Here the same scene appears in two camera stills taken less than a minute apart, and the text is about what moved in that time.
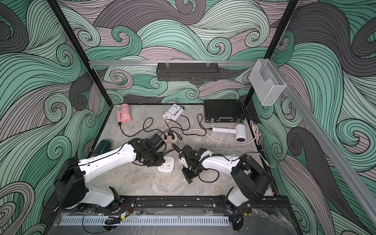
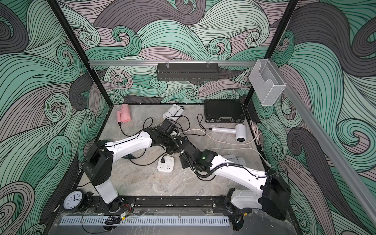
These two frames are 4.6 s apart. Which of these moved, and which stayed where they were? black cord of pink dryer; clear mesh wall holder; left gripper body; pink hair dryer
Moved: left gripper body
Stayed: clear mesh wall holder; black cord of pink dryer; pink hair dryer
